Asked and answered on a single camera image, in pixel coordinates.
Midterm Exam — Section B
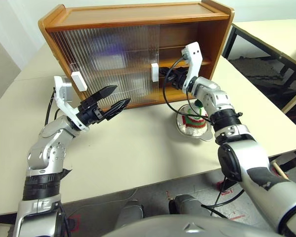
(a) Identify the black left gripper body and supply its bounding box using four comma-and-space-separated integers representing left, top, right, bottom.
76, 95, 109, 126

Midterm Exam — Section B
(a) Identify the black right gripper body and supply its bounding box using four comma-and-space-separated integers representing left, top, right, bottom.
166, 70, 188, 90

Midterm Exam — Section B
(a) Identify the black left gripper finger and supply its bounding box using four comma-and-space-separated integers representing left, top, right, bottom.
94, 84, 118, 105
104, 97, 132, 121

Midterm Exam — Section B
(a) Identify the purple tissue pack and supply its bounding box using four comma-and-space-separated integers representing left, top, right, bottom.
95, 45, 128, 71

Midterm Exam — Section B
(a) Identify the ribbed clear sliding door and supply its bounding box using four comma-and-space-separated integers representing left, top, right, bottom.
73, 24, 161, 106
50, 24, 139, 106

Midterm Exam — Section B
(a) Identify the knitted snowman toy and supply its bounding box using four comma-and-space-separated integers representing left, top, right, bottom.
181, 100, 209, 135

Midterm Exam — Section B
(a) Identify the brown wooden cabinet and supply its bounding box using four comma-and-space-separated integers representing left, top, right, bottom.
37, 0, 235, 110

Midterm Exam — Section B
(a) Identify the metal bowl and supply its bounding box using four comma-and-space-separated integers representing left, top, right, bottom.
175, 103, 214, 142

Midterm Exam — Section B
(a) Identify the grey rounded shape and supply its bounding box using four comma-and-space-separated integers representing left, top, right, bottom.
169, 194, 209, 219
115, 199, 144, 229

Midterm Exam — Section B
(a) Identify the red floor tape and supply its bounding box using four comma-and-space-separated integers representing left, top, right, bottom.
215, 180, 235, 196

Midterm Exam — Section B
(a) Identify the black table leg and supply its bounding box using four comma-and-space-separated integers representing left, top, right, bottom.
218, 172, 239, 196

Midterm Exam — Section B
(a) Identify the light wooden pole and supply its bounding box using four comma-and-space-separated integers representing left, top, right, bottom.
282, 86, 296, 114

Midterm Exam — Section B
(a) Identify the light wooden stick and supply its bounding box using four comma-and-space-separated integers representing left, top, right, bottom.
271, 159, 290, 179

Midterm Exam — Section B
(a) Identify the grey robot torso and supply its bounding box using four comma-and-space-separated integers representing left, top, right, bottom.
108, 214, 282, 237

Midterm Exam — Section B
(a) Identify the white door handle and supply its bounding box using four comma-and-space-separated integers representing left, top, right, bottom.
150, 63, 159, 82
71, 71, 87, 91

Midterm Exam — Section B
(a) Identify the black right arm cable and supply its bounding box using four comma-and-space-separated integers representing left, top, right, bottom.
162, 54, 214, 123

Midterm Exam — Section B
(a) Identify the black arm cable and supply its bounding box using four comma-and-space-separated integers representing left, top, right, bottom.
44, 87, 63, 127
162, 54, 214, 123

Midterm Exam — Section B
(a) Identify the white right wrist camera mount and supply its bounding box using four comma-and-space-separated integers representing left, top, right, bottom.
181, 41, 204, 91

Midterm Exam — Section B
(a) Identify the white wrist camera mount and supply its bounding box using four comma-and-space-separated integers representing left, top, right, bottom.
53, 75, 89, 131
181, 41, 204, 91

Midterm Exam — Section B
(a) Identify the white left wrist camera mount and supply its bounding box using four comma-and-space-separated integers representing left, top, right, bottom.
53, 75, 89, 131

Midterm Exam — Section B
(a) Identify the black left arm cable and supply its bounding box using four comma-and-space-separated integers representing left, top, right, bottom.
44, 87, 63, 127

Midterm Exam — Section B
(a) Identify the thin white floor cable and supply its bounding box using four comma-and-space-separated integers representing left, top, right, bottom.
71, 189, 139, 218

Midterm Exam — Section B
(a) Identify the beige side table black frame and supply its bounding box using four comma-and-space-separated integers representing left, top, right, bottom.
222, 21, 296, 114

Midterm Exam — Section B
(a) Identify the black hanging cable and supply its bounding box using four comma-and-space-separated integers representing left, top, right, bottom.
201, 170, 245, 218

